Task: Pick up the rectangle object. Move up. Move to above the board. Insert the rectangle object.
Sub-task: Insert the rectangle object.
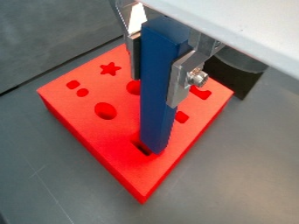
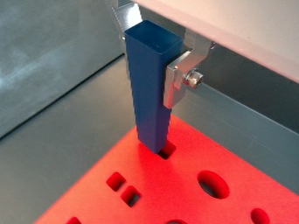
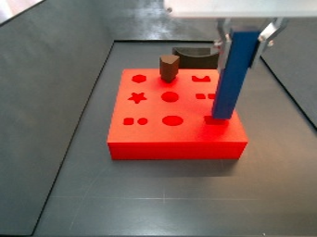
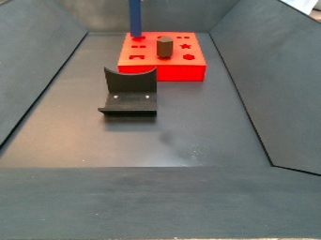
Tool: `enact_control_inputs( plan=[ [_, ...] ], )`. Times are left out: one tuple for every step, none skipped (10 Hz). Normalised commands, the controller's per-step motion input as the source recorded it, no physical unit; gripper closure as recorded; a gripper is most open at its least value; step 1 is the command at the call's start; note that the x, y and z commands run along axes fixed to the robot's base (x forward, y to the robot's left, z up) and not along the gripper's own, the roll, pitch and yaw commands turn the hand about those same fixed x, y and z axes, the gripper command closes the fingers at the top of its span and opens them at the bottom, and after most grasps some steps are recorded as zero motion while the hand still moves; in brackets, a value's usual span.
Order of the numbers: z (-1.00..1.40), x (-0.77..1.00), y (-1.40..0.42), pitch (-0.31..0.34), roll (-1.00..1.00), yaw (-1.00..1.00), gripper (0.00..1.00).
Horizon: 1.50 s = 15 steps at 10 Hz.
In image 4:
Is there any black curved holder bracket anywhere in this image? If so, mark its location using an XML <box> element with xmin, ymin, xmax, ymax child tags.
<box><xmin>98</xmin><ymin>68</ymin><xmax>157</xmax><ymax>115</ymax></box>

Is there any blue rectangular bar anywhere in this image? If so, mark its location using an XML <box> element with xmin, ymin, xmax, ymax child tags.
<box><xmin>130</xmin><ymin>0</ymin><xmax>142</xmax><ymax>38</ymax></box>

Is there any red shape-sorting board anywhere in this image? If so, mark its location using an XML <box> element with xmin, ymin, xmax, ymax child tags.
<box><xmin>118</xmin><ymin>32</ymin><xmax>208</xmax><ymax>82</ymax></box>

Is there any brown rounded peg block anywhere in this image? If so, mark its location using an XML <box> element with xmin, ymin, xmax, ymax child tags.
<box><xmin>157</xmin><ymin>36</ymin><xmax>173</xmax><ymax>58</ymax></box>

